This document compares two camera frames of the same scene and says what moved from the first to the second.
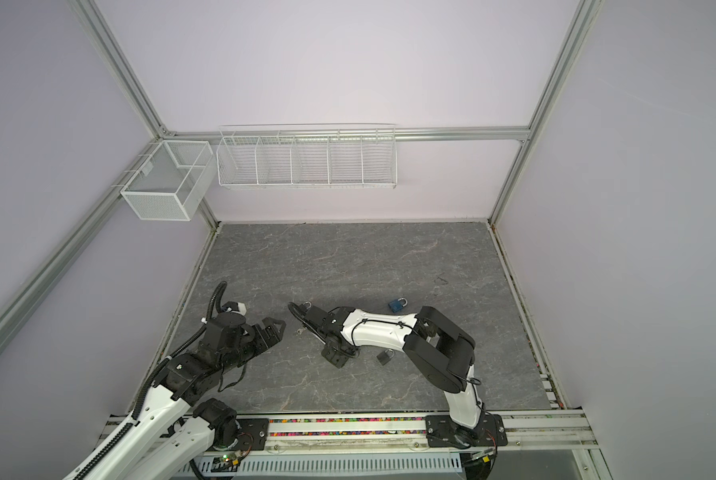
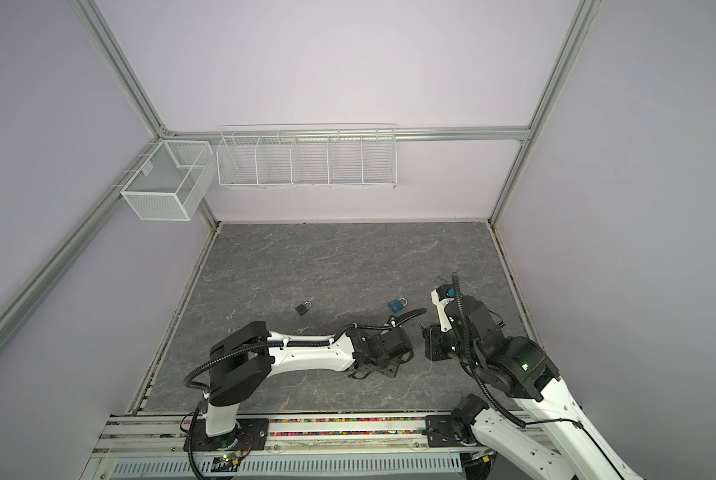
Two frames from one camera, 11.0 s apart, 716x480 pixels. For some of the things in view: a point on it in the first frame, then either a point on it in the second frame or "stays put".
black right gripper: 335,359 to 435,334
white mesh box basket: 174,182 stays put
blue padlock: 398,304 stays put
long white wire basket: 307,155 stays put
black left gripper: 274,336 to 392,370
